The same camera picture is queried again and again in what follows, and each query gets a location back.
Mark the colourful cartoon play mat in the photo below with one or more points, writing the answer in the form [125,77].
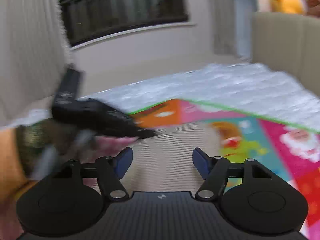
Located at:
[291,153]

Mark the white quilted mattress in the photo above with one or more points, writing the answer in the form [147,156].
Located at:
[248,88]

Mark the black white striped garment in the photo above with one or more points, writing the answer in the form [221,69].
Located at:
[161,163]

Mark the orange sleeved left forearm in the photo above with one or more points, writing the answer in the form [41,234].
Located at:
[14,182]

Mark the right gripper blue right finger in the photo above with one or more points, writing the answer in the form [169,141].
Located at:
[214,171]

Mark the grey sheer curtain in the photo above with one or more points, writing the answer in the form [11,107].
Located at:
[232,26]

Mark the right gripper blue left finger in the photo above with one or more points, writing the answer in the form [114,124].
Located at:
[110,172]

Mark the beige padded headboard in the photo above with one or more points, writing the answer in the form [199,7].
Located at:
[288,43]

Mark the dark window with railing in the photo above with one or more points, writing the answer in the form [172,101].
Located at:
[86,20]

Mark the beige pleated curtain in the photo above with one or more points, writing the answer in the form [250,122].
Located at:
[34,52]

